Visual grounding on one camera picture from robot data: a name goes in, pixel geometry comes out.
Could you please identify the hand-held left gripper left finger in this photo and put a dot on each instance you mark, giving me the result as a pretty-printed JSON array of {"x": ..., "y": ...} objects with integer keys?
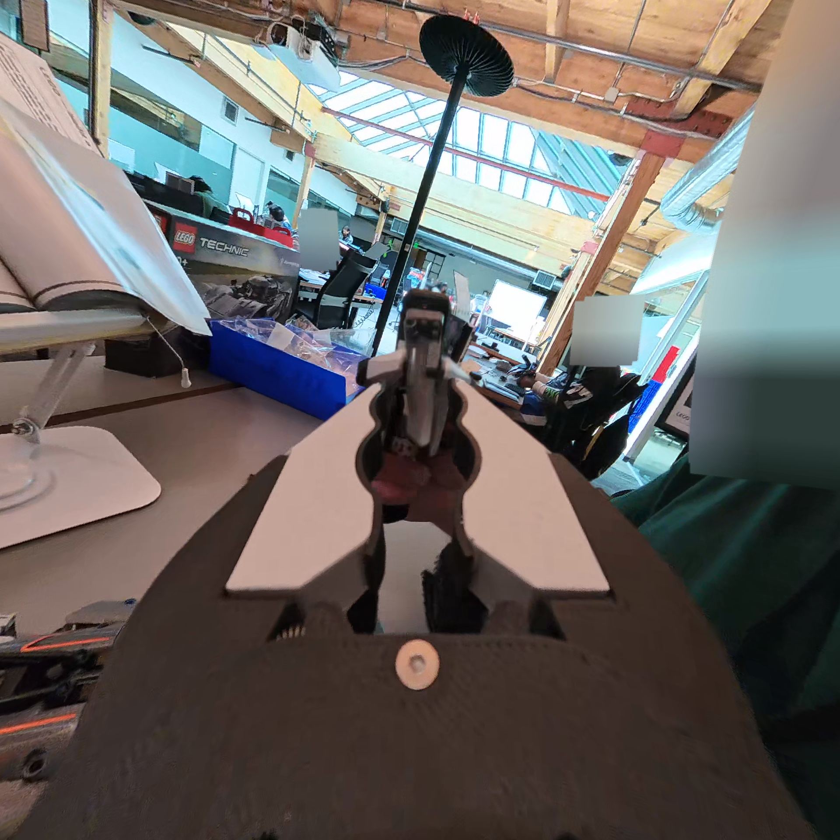
[{"x": 302, "y": 525}]

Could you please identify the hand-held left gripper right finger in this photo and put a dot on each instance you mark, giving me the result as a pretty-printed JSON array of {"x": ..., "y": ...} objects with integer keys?
[{"x": 531, "y": 525}]

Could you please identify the grey lego wedge assembly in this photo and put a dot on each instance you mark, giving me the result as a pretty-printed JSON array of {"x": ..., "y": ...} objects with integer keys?
[{"x": 423, "y": 367}]

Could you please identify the grey black lego car model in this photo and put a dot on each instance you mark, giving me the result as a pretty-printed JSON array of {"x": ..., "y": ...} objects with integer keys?
[{"x": 52, "y": 676}]

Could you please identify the instruction booklet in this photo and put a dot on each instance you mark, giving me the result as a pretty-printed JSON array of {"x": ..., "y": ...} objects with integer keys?
[{"x": 72, "y": 216}]

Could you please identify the dark lego set box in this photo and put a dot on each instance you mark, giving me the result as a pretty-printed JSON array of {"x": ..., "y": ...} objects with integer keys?
[{"x": 223, "y": 262}]

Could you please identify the person's right hand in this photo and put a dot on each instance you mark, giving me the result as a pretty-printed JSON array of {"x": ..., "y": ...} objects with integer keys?
[{"x": 420, "y": 485}]

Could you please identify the blue storage bin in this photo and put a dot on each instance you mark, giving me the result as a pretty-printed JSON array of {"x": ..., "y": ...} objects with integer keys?
[{"x": 275, "y": 380}]

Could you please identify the crumpled clear plastic bags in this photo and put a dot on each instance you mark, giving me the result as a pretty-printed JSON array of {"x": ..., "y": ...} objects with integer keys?
[{"x": 308, "y": 344}]

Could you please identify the white board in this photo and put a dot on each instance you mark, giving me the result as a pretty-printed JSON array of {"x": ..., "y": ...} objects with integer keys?
[{"x": 518, "y": 308}]

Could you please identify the black box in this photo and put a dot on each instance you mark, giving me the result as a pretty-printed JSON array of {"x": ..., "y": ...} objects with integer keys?
[{"x": 144, "y": 358}]

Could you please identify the white stand with metal arms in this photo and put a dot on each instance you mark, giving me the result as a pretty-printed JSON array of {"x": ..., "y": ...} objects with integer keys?
[{"x": 72, "y": 472}]

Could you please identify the black office chair back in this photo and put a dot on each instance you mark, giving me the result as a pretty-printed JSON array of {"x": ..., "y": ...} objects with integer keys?
[{"x": 341, "y": 289}]

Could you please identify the person's green shirt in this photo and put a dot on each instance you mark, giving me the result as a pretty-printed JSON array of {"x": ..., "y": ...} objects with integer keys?
[{"x": 754, "y": 623}]

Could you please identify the red tote bin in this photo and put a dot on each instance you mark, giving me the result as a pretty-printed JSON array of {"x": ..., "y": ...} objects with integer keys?
[{"x": 259, "y": 226}]

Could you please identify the ceiling projector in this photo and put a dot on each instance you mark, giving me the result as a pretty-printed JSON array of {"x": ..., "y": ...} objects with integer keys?
[{"x": 305, "y": 52}]

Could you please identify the black pole ribbed round top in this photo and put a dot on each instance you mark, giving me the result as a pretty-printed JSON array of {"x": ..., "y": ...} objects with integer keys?
[{"x": 466, "y": 56}]

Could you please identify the large printed paper sheet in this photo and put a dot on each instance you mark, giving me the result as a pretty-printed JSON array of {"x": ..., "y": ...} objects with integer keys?
[{"x": 39, "y": 92}]

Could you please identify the silver air duct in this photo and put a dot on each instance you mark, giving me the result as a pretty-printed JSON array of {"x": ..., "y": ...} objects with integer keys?
[{"x": 702, "y": 190}]

